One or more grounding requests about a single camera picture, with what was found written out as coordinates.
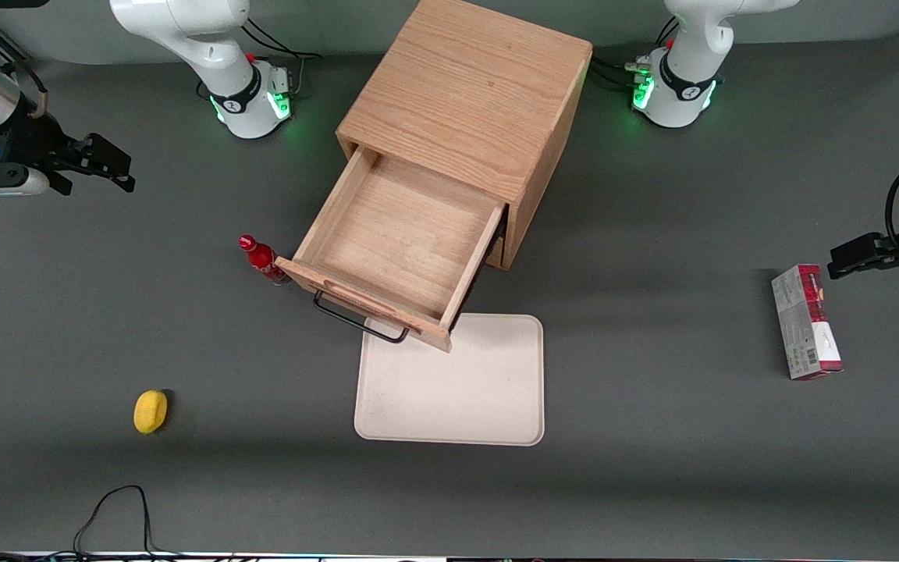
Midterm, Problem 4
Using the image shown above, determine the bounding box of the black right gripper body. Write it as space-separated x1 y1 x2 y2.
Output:
0 109 80 193

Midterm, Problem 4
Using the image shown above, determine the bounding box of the oak drawer with black handle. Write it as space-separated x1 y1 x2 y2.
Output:
274 144 510 354

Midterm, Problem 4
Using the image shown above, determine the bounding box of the oak wooden drawer cabinet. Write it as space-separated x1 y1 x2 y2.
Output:
336 0 594 272

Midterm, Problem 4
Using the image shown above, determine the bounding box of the red plaid cardboard box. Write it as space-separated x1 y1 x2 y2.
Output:
771 264 844 381

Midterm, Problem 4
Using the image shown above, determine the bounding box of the red bottle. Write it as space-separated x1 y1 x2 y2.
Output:
238 234 291 287

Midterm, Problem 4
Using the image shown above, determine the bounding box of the yellow lemon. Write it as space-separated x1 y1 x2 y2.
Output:
133 389 170 436

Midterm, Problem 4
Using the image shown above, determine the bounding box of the white rectangular tray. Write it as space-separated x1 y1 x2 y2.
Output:
354 313 545 447

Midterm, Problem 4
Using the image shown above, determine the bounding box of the black right arm base cable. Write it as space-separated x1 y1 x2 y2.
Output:
240 19 324 96

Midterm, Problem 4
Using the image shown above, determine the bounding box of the black arm base cable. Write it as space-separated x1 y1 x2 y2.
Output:
240 19 324 96
588 56 653 93

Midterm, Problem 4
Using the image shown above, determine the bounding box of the black left arm base cable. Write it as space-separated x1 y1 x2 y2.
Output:
588 56 653 93

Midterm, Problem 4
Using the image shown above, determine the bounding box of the black cable on table edge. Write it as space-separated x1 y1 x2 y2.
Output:
71 485 158 561

